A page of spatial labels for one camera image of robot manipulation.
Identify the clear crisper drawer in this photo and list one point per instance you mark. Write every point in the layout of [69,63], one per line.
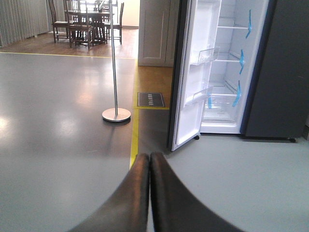
[220,107]

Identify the clear door bin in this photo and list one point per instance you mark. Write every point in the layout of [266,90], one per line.
[203,56]
[199,96]

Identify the white panelled cabinet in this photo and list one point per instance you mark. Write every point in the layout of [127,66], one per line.
[157,32]

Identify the silver floor lamp stand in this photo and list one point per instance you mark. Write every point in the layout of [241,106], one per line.
[115,114]

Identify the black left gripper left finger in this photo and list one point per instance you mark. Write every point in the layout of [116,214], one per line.
[126,210]

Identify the open fridge door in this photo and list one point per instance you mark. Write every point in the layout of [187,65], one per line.
[197,30]

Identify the dark floor sign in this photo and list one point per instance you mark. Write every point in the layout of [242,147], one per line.
[150,99]

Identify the wooden dining chair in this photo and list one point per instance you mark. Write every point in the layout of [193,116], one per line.
[81,31]
[116,26]
[56,24]

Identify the wooden dining table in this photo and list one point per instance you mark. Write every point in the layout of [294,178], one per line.
[98,20]

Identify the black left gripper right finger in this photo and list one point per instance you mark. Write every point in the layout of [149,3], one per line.
[175,208]

